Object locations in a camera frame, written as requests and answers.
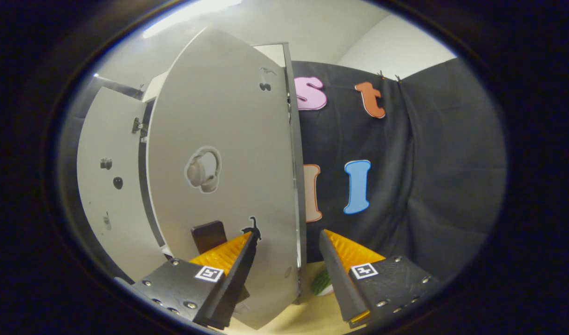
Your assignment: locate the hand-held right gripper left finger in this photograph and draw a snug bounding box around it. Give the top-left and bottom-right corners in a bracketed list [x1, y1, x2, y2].
[132, 232, 259, 330]

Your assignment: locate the black backdrop cloth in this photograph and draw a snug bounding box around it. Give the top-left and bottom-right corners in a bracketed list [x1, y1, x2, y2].
[56, 58, 506, 282]

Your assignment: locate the green striped toy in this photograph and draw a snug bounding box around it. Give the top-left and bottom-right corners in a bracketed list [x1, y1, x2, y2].
[311, 269, 334, 296]

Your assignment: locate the black door handle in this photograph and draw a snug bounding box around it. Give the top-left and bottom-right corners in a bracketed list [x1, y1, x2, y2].
[191, 221, 228, 254]

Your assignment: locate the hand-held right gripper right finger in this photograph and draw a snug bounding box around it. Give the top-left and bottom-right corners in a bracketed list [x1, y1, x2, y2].
[319, 229, 440, 328]

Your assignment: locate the grey door with headphone sticker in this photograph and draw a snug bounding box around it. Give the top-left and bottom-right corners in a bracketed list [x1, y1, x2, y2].
[146, 27, 307, 330]

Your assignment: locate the grey door with camera sticker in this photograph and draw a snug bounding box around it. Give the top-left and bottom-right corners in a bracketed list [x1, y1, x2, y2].
[76, 87, 167, 282]

